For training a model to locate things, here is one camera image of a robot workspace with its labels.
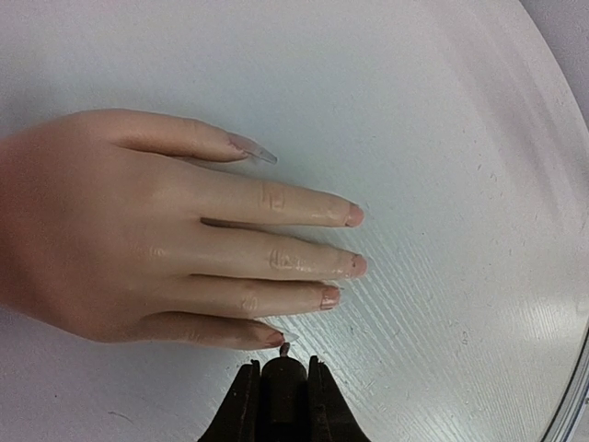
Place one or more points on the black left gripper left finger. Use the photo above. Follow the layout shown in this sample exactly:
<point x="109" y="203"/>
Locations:
<point x="236" y="418"/>

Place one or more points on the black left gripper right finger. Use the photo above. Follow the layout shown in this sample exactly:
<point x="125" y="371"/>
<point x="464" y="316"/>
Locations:
<point x="330" y="417"/>

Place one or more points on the mannequin hand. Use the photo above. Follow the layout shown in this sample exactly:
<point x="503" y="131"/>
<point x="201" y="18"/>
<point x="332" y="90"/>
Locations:
<point x="115" y="229"/>

